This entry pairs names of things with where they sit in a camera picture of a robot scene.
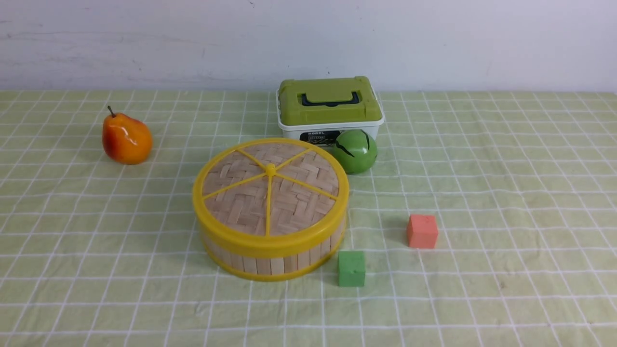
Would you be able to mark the yellow woven steamer lid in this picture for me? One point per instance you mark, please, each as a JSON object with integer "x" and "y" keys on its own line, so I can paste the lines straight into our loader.
{"x": 272, "y": 198}

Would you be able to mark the bamboo steamer basket yellow rim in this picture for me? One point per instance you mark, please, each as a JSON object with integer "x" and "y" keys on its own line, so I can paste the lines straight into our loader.
{"x": 275, "y": 268}

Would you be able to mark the green toy watermelon ball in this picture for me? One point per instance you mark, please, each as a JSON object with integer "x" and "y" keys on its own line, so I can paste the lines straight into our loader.
{"x": 355, "y": 150}

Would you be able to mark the green lidded storage box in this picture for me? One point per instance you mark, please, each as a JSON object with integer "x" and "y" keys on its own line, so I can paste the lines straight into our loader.
{"x": 319, "y": 110}

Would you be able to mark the green foam cube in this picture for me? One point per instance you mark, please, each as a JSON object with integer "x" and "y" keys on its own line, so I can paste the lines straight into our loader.
{"x": 351, "y": 268}

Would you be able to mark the red foam cube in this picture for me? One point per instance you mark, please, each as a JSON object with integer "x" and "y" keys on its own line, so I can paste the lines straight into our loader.
{"x": 422, "y": 231}

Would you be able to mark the orange toy pear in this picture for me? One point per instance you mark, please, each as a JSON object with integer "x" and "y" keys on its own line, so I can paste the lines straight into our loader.
{"x": 126, "y": 140}

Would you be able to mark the green checkered tablecloth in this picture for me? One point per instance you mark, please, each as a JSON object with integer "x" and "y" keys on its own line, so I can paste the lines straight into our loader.
{"x": 523, "y": 187}

